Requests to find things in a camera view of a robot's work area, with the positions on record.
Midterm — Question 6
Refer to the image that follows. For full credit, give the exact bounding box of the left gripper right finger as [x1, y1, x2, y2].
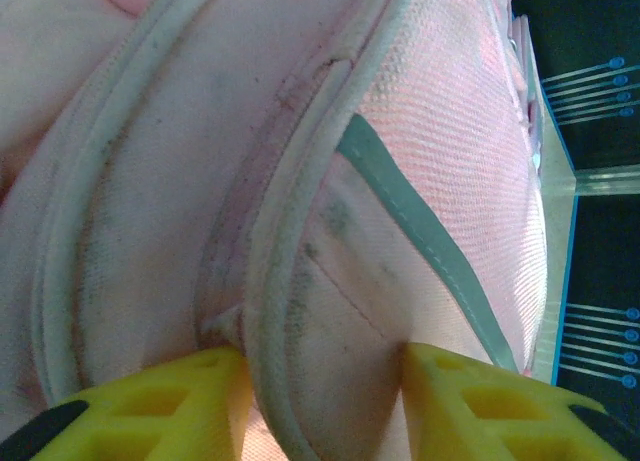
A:
[398, 341, 640, 461]

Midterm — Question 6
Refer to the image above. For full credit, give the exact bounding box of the pink student backpack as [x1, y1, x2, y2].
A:
[0, 0, 551, 461]

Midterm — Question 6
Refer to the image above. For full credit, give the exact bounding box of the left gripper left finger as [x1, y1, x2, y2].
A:
[0, 344, 254, 461]

